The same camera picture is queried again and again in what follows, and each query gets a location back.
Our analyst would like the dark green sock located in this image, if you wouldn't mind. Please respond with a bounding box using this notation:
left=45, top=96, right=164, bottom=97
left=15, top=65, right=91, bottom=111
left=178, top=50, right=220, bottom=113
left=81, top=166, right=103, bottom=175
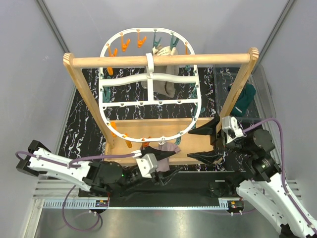
left=230, top=84, right=256, bottom=117

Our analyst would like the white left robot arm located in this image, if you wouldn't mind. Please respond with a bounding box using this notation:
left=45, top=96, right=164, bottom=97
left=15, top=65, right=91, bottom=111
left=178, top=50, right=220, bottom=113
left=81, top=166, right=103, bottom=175
left=15, top=140, right=181, bottom=197

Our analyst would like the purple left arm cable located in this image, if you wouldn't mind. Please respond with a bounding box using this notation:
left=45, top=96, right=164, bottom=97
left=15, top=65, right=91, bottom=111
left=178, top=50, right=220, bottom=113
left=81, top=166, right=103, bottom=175
left=15, top=150, right=142, bottom=233

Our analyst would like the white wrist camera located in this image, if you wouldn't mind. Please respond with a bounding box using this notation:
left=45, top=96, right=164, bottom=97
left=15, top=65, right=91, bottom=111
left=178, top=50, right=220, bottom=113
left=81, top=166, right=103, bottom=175
left=221, top=116, right=244, bottom=145
left=136, top=153, right=158, bottom=179

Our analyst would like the wooden hanging rack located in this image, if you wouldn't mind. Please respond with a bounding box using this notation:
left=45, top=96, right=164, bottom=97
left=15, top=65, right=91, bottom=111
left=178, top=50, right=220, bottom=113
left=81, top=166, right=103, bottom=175
left=63, top=48, right=259, bottom=149

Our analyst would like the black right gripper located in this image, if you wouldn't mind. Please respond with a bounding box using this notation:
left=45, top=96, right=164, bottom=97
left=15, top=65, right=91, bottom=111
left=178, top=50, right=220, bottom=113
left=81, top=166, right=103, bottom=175
left=187, top=115, right=254, bottom=165

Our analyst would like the white round clip hanger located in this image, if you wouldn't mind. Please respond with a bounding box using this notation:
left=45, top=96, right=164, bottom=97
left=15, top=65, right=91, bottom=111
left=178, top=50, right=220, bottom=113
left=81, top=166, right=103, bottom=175
left=99, top=28, right=202, bottom=142

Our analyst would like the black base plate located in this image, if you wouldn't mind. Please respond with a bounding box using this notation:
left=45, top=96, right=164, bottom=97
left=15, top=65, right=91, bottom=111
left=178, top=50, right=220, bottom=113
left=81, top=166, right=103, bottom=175
left=78, top=171, right=253, bottom=208

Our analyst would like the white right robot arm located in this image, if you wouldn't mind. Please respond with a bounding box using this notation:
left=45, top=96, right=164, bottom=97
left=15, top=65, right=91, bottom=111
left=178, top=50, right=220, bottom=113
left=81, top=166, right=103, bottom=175
left=187, top=116, right=317, bottom=238

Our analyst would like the orange clothespin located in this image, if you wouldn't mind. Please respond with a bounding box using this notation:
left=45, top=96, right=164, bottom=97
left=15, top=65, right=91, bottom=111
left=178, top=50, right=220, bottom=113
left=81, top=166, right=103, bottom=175
left=142, top=137, right=150, bottom=148
left=120, top=33, right=130, bottom=52
left=137, top=29, right=147, bottom=48
left=110, top=121, right=117, bottom=138
left=106, top=44, right=118, bottom=57
left=123, top=133, right=133, bottom=148

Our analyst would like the slotted cable duct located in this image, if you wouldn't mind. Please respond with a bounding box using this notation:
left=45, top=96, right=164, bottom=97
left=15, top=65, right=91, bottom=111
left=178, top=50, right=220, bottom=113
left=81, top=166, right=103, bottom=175
left=43, top=199, right=245, bottom=210

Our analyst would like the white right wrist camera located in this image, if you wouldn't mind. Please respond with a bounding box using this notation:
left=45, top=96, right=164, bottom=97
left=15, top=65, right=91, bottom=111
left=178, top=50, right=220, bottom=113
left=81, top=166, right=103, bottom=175
left=221, top=116, right=244, bottom=145

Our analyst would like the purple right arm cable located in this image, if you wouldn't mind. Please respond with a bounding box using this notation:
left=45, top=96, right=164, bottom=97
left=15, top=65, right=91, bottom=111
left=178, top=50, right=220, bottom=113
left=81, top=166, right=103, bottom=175
left=241, top=118, right=317, bottom=230

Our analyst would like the beige sock pair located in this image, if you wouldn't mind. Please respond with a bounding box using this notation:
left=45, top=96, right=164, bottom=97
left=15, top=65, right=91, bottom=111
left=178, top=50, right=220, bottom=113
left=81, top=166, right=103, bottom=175
left=141, top=46, right=179, bottom=98

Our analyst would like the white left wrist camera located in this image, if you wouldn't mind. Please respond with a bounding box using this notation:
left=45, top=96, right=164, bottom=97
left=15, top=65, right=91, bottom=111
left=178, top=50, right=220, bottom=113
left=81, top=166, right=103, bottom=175
left=136, top=153, right=158, bottom=179

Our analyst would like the pink sock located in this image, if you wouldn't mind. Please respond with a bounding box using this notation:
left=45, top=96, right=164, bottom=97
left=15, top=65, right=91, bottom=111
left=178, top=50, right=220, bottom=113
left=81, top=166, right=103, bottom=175
left=141, top=142, right=181, bottom=173

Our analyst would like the clear plastic bin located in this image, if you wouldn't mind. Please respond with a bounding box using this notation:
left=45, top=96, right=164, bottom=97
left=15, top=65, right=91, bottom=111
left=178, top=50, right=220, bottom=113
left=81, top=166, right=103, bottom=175
left=213, top=65, right=276, bottom=121

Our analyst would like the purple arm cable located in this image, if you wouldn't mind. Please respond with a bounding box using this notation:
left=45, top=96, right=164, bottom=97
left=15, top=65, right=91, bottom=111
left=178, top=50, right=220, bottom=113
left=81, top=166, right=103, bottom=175
left=241, top=118, right=317, bottom=230
left=15, top=150, right=142, bottom=233

